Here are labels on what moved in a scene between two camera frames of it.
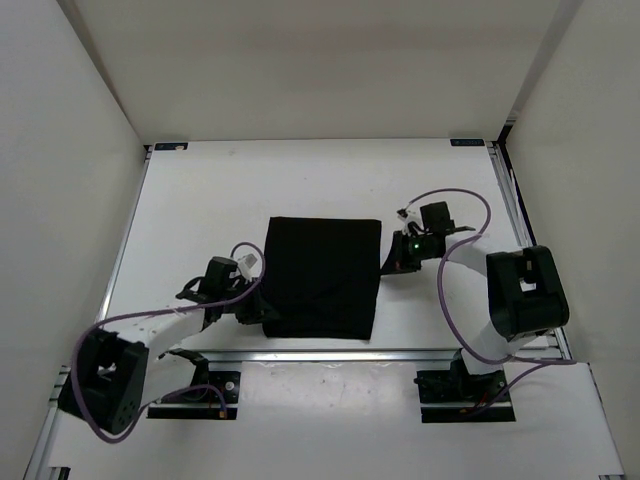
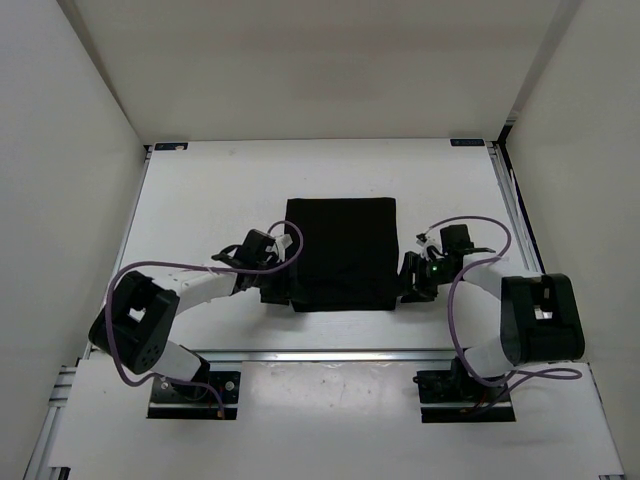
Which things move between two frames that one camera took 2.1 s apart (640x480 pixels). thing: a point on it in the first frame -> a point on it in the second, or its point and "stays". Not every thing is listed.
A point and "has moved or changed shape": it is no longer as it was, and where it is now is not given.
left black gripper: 258,310 -> 280,292
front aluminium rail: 334,355 stays
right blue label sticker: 469,142 stays
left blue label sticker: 174,146 stays
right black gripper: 394,262 -> 418,291
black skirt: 322,277 has moved or changed shape
